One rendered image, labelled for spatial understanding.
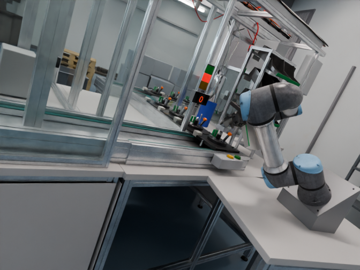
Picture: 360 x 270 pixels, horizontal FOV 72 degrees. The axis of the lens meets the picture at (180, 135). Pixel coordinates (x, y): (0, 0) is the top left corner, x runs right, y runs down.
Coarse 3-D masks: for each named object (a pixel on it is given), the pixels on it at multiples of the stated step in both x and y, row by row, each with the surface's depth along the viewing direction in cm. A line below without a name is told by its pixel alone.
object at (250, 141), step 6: (246, 126) 182; (252, 126) 186; (246, 132) 173; (252, 132) 183; (246, 138) 172; (252, 138) 181; (246, 144) 171; (252, 144) 178; (258, 144) 179; (258, 150) 178
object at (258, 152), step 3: (213, 126) 281; (225, 135) 259; (237, 138) 268; (243, 141) 265; (240, 144) 266; (243, 144) 269; (249, 150) 279; (282, 150) 321; (255, 153) 288; (258, 153) 292; (261, 153) 296; (261, 156) 299; (201, 201) 273; (201, 204) 273; (201, 207) 275
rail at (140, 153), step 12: (132, 144) 107; (144, 144) 113; (156, 144) 119; (132, 156) 110; (144, 156) 114; (156, 156) 118; (168, 156) 122; (180, 156) 127; (192, 156) 132; (204, 156) 139; (240, 156) 157; (204, 168) 142; (216, 168) 148
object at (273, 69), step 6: (270, 48) 178; (258, 54) 178; (264, 54) 173; (264, 60) 172; (270, 60) 167; (276, 60) 179; (282, 60) 174; (270, 66) 166; (276, 66) 178; (282, 66) 173; (276, 72) 161; (282, 72) 172; (282, 78) 164; (288, 78) 165
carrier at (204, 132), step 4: (192, 116) 185; (200, 116) 188; (196, 120) 182; (188, 124) 179; (192, 124) 179; (196, 124) 183; (188, 128) 173; (192, 128) 178; (196, 128) 178; (200, 128) 179; (192, 132) 169; (204, 132) 180
